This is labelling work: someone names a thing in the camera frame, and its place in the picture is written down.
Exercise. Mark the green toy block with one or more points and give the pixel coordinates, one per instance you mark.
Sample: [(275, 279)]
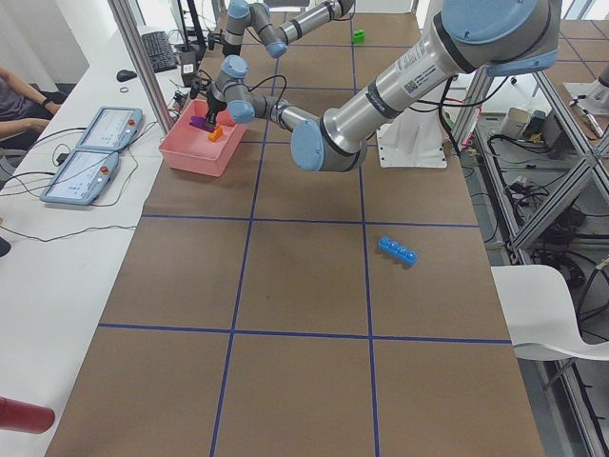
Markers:
[(358, 37)]

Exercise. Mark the teach pendant tablet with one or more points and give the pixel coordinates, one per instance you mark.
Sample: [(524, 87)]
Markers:
[(111, 129), (82, 177)]

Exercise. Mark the long blue toy block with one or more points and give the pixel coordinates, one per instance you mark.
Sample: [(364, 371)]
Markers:
[(398, 251)]

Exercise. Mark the purple toy block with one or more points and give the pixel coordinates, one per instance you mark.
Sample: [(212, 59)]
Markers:
[(200, 122)]

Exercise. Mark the black keyboard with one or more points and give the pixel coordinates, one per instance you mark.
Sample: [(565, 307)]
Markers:
[(159, 51)]

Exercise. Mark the white chair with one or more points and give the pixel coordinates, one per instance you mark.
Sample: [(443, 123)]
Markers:
[(540, 315)]

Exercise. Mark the black computer mouse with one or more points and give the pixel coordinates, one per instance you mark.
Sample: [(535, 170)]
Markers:
[(125, 75)]

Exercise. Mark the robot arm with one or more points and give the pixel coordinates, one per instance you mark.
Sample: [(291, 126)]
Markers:
[(242, 16), (505, 37)]

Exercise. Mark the far teach pendant tablet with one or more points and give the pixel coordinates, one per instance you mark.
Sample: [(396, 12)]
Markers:
[(111, 129)]

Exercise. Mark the seated person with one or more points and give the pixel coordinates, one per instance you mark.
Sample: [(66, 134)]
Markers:
[(25, 111)]

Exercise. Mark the near teach pendant tablet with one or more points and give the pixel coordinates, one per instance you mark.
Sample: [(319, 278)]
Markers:
[(82, 177)]

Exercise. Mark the pink plastic box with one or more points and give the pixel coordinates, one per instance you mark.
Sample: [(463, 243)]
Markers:
[(187, 148)]

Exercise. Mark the aluminium frame post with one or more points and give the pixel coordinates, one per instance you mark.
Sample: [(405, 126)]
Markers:
[(127, 26)]

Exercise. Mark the orange toy block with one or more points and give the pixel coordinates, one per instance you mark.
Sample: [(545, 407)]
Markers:
[(216, 135)]

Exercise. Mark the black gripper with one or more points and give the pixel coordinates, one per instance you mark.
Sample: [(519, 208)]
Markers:
[(212, 103), (231, 49)]

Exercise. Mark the red cylinder bottle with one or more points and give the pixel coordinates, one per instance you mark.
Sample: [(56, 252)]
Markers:
[(25, 417)]

